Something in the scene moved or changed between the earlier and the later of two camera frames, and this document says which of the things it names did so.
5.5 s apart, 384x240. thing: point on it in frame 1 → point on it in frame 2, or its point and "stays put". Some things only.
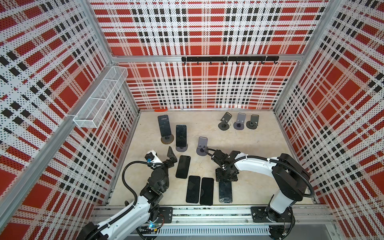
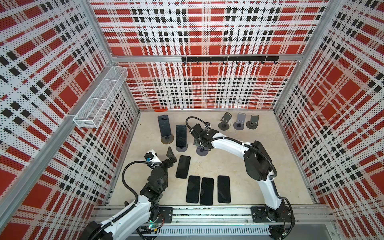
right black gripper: [218, 175] → [198, 140]
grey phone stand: [254, 122] stays put
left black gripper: [170, 155] stays put
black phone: [207, 189] stays put
